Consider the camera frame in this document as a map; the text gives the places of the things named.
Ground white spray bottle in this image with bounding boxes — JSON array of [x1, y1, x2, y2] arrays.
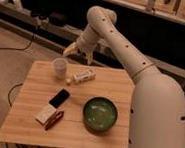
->
[[13, 0, 23, 11]]

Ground black device on ledge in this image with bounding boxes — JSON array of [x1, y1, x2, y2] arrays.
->
[[48, 12, 67, 27]]

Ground black cable on floor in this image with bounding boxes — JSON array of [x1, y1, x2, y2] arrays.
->
[[0, 22, 38, 57]]

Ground green bowl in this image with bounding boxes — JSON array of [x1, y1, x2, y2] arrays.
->
[[82, 97, 118, 133]]

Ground white tube with label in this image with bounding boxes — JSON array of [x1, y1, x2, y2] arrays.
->
[[66, 68, 96, 85]]

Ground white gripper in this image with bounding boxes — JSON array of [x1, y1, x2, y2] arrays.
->
[[63, 33, 99, 65]]

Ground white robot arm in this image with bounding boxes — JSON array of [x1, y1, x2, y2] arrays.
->
[[63, 5, 185, 148]]

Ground clear plastic cup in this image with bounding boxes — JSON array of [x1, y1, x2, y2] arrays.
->
[[52, 58, 68, 80]]

